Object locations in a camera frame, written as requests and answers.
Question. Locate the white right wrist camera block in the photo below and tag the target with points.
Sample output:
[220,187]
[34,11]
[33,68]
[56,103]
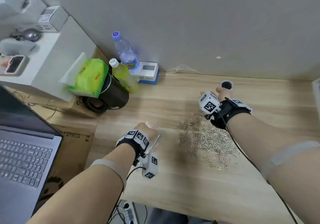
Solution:
[208,105]

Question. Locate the pile of silver paper clips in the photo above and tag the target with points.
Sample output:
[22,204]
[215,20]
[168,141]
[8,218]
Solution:
[205,138]

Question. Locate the flat white device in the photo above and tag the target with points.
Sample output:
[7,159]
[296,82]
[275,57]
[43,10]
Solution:
[17,46]

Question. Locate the person's right forearm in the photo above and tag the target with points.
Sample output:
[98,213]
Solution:
[275,151]

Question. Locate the brown printed carton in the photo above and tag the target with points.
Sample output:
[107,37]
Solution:
[98,53]

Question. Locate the crumpled clear plastic wrap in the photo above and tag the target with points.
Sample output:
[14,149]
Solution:
[182,69]

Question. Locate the person's left forearm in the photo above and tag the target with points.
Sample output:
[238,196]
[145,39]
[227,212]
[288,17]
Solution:
[75,193]

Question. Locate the black wristband with markers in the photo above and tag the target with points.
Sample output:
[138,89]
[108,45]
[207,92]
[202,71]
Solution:
[225,111]
[130,141]

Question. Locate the clear plastic zip bag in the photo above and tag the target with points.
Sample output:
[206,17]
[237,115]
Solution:
[156,142]

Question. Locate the yellow-green drink bottle white cap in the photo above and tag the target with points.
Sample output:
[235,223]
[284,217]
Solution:
[123,76]

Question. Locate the white tray with black insert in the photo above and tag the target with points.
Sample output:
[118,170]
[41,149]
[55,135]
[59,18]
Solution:
[15,65]

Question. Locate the white wrist camera block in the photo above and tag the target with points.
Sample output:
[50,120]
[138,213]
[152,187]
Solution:
[208,105]
[150,166]

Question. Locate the clear water bottle purple cap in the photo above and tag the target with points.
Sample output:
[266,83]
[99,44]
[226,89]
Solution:
[125,51]

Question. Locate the black left wristband with markers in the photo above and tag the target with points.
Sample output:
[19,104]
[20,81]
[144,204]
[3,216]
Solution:
[130,141]

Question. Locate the green tissue pack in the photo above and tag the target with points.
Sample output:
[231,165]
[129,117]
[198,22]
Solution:
[90,77]

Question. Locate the large white cabinet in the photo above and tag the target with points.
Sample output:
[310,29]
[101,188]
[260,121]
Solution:
[50,63]

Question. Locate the small white printed carton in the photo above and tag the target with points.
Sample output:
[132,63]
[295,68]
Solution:
[53,18]

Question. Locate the white drawer organizer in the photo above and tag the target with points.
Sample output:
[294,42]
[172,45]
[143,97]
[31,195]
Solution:
[317,93]

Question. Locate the person's right hand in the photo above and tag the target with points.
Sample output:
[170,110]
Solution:
[223,95]

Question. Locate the grey laptop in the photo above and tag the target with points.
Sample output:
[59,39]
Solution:
[22,156]

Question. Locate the black kettle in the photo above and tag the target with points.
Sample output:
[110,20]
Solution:
[115,93]

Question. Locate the black right wristband with markers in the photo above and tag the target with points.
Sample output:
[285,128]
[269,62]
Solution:
[225,111]

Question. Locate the light wooden table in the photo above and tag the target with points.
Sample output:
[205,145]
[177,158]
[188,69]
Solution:
[175,193]

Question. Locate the white sheet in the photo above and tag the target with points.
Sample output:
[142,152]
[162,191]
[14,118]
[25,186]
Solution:
[75,68]

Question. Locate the white power strip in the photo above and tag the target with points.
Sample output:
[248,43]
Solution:
[127,213]

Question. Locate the brown box with circle logo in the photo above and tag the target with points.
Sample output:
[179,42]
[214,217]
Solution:
[75,106]

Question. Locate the white and blue box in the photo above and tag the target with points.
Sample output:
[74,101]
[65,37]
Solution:
[148,73]

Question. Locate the person's left hand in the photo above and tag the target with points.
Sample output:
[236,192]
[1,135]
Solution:
[145,129]

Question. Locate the white left wrist camera block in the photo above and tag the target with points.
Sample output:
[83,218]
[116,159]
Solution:
[150,166]

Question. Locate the white blurry cartons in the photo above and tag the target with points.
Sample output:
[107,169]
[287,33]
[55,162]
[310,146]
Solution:
[20,6]

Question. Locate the brown cardboard box black print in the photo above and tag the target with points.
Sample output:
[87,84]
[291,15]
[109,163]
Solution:
[72,151]

